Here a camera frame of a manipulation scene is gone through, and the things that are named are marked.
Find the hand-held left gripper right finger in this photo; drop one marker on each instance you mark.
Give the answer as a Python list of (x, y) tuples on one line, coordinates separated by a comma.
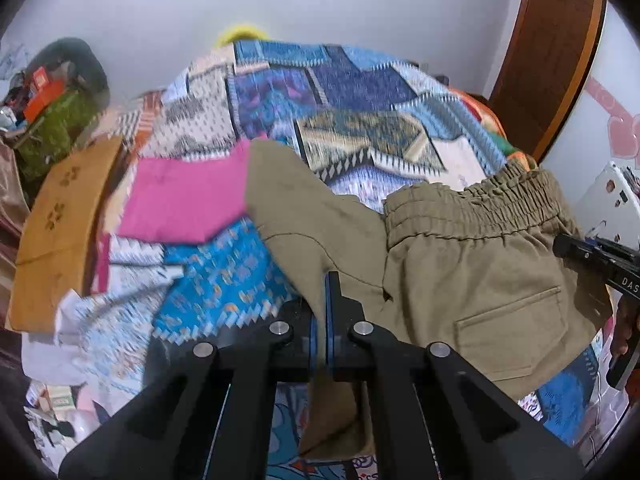
[(334, 320)]

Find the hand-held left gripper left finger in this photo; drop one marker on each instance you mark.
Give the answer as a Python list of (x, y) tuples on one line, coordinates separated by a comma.
[(313, 350)]

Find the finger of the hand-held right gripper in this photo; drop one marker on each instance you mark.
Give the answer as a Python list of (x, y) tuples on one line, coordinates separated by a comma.
[(575, 250)]

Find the khaki pants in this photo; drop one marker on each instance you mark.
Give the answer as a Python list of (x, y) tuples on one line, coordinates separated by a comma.
[(450, 270)]

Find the person's right hand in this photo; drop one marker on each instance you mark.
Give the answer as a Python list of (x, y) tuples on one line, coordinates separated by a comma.
[(622, 330)]

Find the white appliance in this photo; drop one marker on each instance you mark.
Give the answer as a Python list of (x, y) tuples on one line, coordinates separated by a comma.
[(612, 195)]

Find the white wardrobe door pink hearts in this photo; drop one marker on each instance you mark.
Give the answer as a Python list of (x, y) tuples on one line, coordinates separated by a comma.
[(617, 70)]

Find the pink cloth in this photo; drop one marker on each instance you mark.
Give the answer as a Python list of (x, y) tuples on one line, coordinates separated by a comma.
[(185, 200)]

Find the wooden door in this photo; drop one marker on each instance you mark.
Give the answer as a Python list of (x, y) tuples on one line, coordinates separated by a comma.
[(545, 60)]

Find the white printed cloth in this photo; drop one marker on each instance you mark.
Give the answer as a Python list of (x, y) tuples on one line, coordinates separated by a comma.
[(100, 320)]

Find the patchwork printed blanket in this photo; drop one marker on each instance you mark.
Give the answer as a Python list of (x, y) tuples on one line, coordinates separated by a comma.
[(350, 85)]

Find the wooden lap desk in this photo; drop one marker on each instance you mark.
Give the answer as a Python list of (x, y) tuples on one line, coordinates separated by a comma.
[(55, 230)]

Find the green storage box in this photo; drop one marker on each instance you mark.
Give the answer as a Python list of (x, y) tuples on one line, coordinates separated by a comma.
[(60, 130)]

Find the grey plush pillow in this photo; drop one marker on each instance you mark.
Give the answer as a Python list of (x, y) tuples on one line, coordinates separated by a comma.
[(87, 60)]

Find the orange box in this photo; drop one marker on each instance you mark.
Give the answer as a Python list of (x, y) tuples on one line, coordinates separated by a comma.
[(42, 102)]

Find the small red box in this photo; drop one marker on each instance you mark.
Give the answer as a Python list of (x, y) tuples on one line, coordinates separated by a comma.
[(41, 77)]

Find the pale cloth bundle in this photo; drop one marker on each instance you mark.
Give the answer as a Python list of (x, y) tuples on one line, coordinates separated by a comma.
[(12, 62)]

